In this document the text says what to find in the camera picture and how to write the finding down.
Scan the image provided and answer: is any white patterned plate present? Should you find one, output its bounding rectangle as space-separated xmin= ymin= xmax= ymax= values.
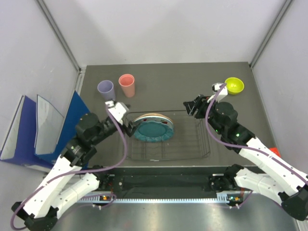
xmin=137 ymin=116 xmax=174 ymax=128

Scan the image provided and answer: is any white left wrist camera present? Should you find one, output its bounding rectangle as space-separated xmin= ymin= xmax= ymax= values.
xmin=105 ymin=100 xmax=127 ymax=125

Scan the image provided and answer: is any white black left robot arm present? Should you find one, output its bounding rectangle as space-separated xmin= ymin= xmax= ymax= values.
xmin=11 ymin=100 xmax=139 ymax=231

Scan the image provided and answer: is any teal scalloped plate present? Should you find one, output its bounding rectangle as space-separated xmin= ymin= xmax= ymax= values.
xmin=134 ymin=121 xmax=174 ymax=142

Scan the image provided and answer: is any grey slotted cable duct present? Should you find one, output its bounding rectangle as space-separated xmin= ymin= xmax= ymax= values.
xmin=77 ymin=192 xmax=244 ymax=203

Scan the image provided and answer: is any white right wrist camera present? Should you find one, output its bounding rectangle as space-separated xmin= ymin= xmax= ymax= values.
xmin=207 ymin=83 xmax=228 ymax=103

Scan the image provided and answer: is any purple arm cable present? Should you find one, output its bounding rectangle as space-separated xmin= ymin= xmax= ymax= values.
xmin=204 ymin=83 xmax=308 ymax=209
xmin=11 ymin=105 xmax=128 ymax=229

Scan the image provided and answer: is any blue ring binder middle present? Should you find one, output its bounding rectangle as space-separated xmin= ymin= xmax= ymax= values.
xmin=35 ymin=95 xmax=64 ymax=155

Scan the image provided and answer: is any beige plate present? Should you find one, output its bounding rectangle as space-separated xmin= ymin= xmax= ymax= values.
xmin=134 ymin=113 xmax=173 ymax=122

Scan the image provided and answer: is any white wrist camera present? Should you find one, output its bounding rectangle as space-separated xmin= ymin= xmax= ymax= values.
xmin=105 ymin=100 xmax=127 ymax=125
xmin=207 ymin=83 xmax=228 ymax=103

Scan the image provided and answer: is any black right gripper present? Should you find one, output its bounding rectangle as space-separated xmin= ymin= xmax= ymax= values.
xmin=183 ymin=95 xmax=224 ymax=136

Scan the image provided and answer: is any blue ring binder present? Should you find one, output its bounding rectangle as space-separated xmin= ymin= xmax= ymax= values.
xmin=35 ymin=95 xmax=64 ymax=155
xmin=0 ymin=96 xmax=41 ymax=167

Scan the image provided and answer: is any purple plastic cup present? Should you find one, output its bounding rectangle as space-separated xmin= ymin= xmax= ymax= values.
xmin=97 ymin=80 xmax=116 ymax=101

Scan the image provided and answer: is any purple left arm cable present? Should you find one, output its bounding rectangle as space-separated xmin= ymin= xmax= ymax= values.
xmin=11 ymin=105 xmax=128 ymax=229

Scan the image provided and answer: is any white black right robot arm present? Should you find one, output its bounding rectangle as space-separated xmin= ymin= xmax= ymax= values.
xmin=183 ymin=95 xmax=308 ymax=221

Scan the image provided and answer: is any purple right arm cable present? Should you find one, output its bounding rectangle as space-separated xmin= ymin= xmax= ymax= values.
xmin=204 ymin=83 xmax=308 ymax=209

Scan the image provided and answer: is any blue folder right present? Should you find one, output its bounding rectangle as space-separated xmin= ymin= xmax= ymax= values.
xmin=34 ymin=91 xmax=90 ymax=165

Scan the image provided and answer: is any yellow-green plastic bowl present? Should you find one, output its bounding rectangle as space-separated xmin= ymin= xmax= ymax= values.
xmin=225 ymin=77 xmax=244 ymax=95

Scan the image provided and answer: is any red plastic block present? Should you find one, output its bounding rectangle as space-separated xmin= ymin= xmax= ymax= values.
xmin=270 ymin=147 xmax=281 ymax=157

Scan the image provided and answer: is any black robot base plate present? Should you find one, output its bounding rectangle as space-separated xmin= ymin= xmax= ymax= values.
xmin=99 ymin=167 xmax=239 ymax=192

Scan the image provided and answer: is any pink plastic cup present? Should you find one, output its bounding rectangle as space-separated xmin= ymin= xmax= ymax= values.
xmin=118 ymin=74 xmax=135 ymax=98

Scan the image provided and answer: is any blue ring binder left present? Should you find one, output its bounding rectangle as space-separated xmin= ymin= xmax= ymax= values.
xmin=0 ymin=96 xmax=41 ymax=167

